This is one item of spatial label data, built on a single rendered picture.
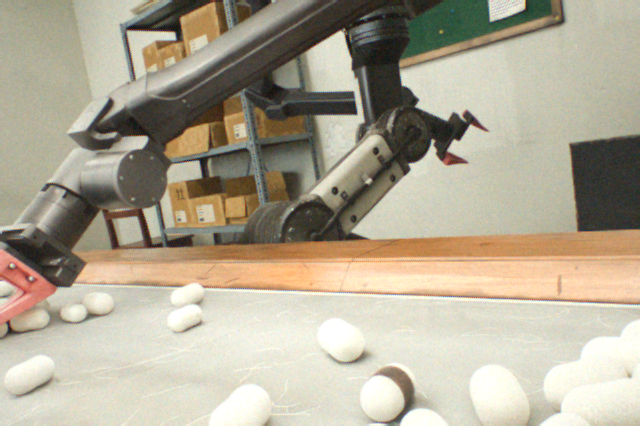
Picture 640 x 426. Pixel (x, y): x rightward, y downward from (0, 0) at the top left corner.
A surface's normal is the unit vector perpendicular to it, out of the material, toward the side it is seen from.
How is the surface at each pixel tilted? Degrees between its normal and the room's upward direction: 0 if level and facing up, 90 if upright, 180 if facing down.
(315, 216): 89
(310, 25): 127
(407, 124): 89
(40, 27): 90
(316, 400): 0
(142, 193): 94
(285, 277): 45
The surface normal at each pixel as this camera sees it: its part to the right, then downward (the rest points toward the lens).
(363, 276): -0.56, -0.57
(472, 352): -0.16, -0.98
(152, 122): 0.16, 0.65
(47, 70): 0.69, -0.04
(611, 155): -0.71, 0.12
